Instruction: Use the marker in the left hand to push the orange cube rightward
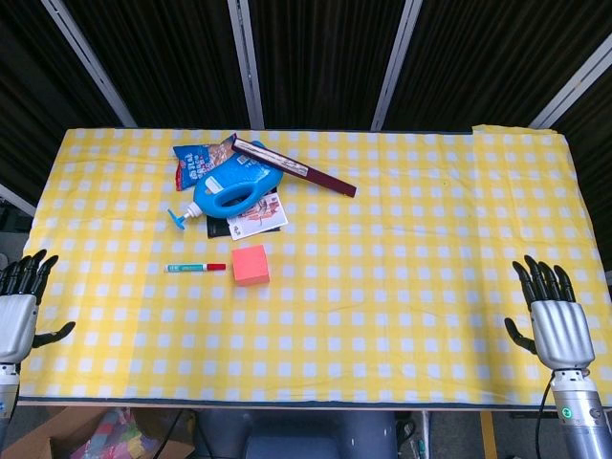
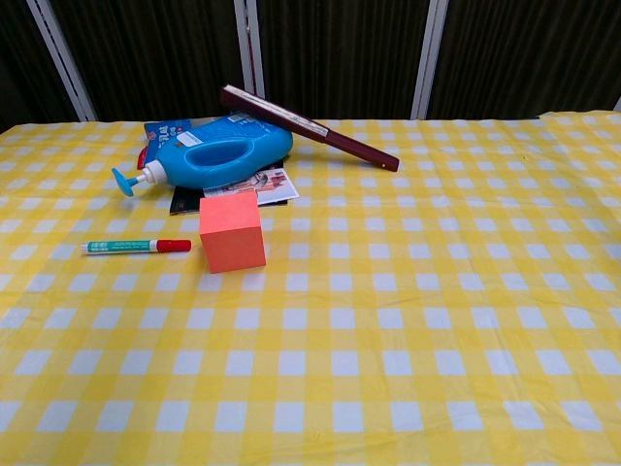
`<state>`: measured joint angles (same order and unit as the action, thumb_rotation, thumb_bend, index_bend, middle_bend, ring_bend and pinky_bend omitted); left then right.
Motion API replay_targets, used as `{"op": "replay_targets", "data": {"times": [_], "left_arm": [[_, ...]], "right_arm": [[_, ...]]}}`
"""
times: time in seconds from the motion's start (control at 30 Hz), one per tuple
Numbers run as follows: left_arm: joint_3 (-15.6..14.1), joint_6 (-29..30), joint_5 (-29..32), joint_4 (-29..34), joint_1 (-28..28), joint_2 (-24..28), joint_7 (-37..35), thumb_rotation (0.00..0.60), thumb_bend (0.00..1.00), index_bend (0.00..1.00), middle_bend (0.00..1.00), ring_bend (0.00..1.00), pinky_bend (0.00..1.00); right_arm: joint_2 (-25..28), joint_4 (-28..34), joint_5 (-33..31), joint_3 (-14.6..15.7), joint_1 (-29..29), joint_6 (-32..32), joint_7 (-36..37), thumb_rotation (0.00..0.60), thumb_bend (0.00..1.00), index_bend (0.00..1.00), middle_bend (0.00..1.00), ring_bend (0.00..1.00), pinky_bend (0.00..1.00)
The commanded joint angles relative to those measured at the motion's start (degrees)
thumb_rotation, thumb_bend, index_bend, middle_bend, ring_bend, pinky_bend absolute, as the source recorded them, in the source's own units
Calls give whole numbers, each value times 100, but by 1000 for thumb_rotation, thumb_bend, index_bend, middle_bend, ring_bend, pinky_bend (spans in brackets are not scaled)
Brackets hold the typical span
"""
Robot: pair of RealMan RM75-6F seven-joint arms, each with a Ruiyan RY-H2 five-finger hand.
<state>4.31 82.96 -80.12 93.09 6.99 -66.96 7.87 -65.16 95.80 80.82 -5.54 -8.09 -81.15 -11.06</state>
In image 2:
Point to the orange foam cube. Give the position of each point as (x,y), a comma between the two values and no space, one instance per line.
(233,242)

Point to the green marker pen red cap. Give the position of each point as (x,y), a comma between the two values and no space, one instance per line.
(126,246)

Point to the yellow checkered tablecloth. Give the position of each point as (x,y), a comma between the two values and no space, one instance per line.
(388,340)

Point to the dark red folded fan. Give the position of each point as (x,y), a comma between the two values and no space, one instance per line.
(339,141)

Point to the blue detergent pump bottle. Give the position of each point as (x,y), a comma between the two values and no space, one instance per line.
(262,145)

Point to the black booklet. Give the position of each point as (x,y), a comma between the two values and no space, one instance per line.
(186,201)

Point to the black pleated curtain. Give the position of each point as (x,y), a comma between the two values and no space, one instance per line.
(339,48)

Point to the white metal frame post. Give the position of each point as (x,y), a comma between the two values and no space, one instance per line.
(429,58)
(248,43)
(63,58)
(618,104)

